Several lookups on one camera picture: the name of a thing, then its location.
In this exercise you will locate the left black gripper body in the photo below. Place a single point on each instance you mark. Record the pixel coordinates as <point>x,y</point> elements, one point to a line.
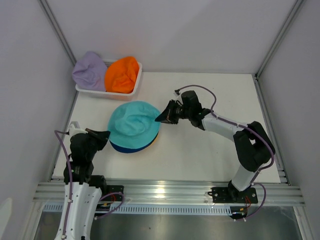
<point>93,148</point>

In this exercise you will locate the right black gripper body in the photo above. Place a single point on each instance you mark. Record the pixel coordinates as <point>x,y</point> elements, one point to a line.
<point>181,112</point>

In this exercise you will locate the dark blue bucket hat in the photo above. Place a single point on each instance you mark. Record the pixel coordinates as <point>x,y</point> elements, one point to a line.
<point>127,150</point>

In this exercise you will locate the teal bucket hat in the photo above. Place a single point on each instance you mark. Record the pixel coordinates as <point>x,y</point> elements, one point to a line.
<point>132,125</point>

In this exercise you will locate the orange bucket hat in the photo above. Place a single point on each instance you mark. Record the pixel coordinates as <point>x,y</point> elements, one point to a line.
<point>121,76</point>

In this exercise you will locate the lavender bucket hat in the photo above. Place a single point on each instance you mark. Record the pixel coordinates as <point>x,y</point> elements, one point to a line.
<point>89,72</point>

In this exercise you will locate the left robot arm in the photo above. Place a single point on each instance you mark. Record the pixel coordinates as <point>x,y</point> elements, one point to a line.
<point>82,190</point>

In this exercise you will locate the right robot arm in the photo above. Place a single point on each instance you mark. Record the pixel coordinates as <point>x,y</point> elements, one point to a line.
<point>255,151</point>

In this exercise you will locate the white plastic bin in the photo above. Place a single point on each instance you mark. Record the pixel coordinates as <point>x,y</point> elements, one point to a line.
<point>113,95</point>

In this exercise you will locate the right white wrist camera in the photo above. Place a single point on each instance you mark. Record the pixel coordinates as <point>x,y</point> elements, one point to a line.
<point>178,95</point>

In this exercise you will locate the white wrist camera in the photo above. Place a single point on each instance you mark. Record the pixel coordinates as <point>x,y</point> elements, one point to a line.
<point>178,95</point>
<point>74,129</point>

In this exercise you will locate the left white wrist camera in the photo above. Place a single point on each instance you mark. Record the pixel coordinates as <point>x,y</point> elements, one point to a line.
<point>74,129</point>

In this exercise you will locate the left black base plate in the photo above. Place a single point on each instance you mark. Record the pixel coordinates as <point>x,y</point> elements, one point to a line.
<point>110,192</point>

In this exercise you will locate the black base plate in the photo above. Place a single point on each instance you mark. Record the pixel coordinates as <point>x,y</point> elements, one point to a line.
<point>225,195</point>
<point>110,192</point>

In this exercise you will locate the aluminium mounting rail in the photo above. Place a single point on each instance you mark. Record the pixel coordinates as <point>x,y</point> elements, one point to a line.
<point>166,192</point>

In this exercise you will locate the white slotted cable duct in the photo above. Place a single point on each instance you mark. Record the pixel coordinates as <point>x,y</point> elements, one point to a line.
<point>148,209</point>

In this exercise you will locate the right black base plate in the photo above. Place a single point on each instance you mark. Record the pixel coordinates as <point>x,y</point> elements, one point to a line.
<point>225,195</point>

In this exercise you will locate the right aluminium table rail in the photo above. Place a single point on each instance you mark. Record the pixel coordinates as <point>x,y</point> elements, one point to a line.
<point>279,161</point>

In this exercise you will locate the left aluminium frame post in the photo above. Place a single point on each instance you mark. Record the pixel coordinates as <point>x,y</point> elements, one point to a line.
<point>48,12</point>

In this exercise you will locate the aluminium frame post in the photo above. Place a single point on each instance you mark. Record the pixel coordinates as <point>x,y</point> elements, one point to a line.
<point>48,12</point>
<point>284,29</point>

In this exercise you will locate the right aluminium frame post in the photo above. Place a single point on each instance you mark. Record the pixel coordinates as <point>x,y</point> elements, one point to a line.
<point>284,29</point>

